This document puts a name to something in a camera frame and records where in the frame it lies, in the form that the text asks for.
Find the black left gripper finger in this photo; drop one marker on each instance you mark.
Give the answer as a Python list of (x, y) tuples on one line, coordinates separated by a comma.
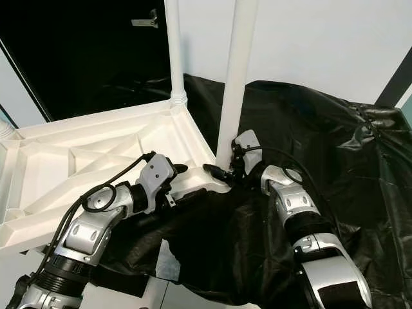
[(179, 169)]

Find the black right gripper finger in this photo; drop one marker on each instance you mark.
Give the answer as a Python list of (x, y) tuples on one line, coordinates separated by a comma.
[(215, 171)]

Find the white plastic table top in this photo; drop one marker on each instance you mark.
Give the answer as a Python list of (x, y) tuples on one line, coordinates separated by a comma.
[(38, 180)]

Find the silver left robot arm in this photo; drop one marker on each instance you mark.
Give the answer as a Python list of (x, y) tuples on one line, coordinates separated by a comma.
[(93, 238)]

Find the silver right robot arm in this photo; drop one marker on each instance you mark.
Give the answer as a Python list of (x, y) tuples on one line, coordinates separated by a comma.
[(296, 206)]

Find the black table cloth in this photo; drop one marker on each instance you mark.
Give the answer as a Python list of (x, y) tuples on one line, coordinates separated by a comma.
[(347, 193)]

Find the black door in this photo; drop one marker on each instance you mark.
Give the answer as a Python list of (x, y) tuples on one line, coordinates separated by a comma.
[(84, 58)]

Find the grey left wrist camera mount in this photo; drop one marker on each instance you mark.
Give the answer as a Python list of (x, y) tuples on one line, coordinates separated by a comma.
[(154, 174)]

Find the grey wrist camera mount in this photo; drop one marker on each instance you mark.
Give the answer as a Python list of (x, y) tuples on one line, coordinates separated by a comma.
[(248, 143), (154, 174)]

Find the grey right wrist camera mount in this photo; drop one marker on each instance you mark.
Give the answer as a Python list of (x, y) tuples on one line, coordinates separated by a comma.
[(248, 143)]

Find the white table pedestal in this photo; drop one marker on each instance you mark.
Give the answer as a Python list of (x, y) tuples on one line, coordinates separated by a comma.
[(151, 297)]

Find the dark grey frame post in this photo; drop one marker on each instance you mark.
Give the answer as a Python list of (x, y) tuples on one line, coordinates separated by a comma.
[(396, 80)]

